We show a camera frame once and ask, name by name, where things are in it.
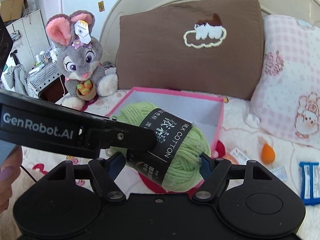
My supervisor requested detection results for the brown embroidered pillow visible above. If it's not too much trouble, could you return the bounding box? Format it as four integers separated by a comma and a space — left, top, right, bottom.
116, 0, 264, 100

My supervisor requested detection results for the grey bunny plush toy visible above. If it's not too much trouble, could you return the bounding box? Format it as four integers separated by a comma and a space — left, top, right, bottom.
46, 10, 118, 110

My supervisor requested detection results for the cardboard box on cabinet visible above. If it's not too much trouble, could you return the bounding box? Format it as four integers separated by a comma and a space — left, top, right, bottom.
1, 0, 29, 22

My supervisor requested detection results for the small white sachet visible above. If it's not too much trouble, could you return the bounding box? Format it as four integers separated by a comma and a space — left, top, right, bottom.
270, 166, 288, 182

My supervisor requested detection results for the pink cardboard box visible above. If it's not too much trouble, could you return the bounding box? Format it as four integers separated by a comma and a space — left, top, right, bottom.
107, 87, 226, 158

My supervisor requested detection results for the orange makeup sponge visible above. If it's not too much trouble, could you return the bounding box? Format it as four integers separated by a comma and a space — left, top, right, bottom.
261, 144, 276, 165

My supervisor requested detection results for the white cabinet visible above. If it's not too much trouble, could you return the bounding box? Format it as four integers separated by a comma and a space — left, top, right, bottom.
5, 10, 50, 69

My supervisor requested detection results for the green yarn ball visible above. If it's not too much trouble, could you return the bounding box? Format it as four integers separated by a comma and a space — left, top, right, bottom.
111, 102, 211, 193

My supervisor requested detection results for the cluttered bedside table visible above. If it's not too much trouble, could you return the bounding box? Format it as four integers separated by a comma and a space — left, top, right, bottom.
26, 49, 66, 102

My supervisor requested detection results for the pink checkered pillow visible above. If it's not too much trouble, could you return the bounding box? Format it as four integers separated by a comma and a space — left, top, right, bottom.
247, 15, 319, 148

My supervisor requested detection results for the orange white small box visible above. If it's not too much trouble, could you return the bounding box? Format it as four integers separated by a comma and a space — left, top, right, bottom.
222, 148, 249, 165

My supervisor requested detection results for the black cable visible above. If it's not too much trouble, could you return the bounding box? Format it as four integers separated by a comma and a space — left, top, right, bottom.
20, 164, 38, 183

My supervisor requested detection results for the white printed bed blanket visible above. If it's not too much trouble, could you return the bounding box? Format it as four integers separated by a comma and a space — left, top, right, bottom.
22, 90, 319, 196

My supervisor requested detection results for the person's left hand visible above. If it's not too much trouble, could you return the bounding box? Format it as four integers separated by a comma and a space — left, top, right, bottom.
0, 146, 23, 213

